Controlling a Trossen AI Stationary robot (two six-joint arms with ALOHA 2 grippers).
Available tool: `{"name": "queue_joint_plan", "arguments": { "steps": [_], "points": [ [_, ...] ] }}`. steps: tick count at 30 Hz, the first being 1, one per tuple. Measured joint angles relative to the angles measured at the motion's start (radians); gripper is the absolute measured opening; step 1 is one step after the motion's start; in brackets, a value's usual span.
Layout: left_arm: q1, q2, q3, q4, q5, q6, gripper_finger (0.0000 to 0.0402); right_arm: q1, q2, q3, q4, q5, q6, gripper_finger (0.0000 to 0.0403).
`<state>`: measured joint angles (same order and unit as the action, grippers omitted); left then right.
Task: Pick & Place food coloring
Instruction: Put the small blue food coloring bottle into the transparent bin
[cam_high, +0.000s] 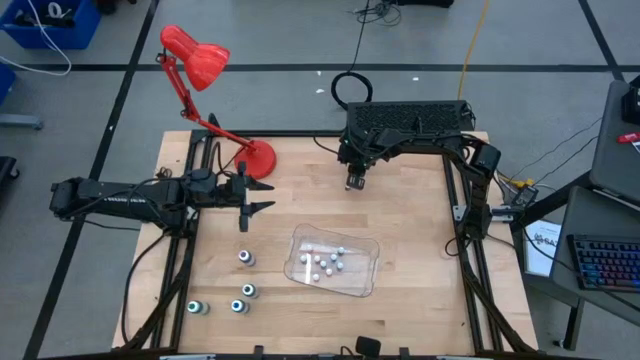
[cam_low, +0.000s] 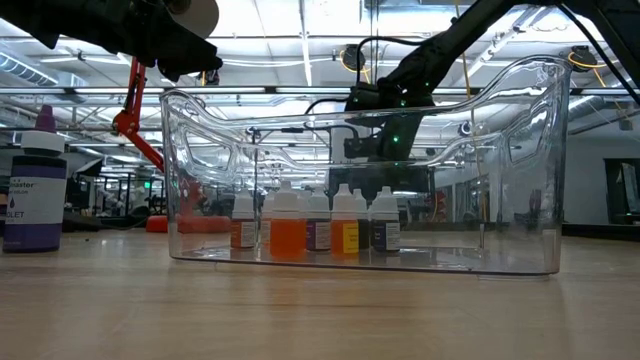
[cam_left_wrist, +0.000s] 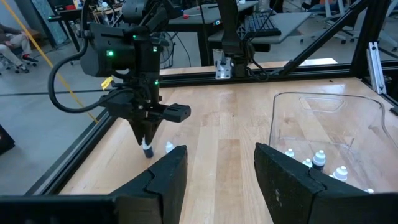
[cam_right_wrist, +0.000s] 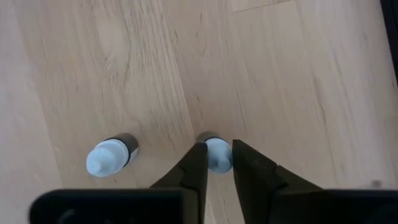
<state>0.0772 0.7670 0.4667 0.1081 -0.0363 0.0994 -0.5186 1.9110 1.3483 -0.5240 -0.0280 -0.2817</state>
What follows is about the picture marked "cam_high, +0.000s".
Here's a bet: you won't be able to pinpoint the black desk device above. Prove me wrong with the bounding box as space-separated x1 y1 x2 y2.
621 73 640 126

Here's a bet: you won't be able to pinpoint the blue storage crate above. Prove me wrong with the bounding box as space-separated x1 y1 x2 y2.
0 63 17 107
0 0 103 51

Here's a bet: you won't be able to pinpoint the white cable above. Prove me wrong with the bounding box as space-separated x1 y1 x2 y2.
0 0 74 78

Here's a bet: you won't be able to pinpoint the black adapter box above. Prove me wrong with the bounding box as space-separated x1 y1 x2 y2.
514 184 540 206

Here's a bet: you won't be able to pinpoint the clear plastic bin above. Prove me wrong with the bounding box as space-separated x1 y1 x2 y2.
282 222 381 299

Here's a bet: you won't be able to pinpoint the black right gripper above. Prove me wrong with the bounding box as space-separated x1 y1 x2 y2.
337 128 384 191

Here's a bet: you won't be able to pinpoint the red desk lamp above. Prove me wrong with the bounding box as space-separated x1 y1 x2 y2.
155 24 278 181

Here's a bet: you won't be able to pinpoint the light gray desk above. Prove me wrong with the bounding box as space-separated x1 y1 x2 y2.
588 78 640 206

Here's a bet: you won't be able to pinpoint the backlit black keyboard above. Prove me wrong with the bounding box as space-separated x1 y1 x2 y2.
566 233 640 294

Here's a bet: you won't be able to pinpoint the black table cable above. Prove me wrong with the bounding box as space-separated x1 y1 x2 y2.
119 230 174 346

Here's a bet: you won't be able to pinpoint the black aluminium frame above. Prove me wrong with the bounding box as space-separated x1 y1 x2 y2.
114 128 540 357

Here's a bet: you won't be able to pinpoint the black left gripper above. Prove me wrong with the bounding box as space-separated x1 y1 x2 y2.
209 160 277 234

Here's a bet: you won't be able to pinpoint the printed paper sheet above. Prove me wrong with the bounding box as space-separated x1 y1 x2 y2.
522 218 562 279

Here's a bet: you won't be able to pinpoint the gray stand base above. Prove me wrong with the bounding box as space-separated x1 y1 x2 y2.
0 113 45 131

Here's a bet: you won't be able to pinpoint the black coiled cable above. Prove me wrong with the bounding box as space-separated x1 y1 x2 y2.
329 0 375 111

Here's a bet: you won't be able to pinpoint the yellow cable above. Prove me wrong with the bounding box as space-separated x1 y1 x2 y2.
456 0 492 100

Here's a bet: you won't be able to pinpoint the small black rounded object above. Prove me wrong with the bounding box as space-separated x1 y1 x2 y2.
355 335 383 358

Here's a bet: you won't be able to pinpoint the dark gray desk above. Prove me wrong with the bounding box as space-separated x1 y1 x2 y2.
514 184 640 351

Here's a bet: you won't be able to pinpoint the black computer tower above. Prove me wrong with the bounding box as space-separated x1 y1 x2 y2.
344 99 476 135

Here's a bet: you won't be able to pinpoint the gray hub box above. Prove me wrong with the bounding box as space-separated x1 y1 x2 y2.
492 205 524 224

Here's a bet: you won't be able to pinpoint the tangled black cables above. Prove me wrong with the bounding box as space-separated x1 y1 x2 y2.
353 0 404 27

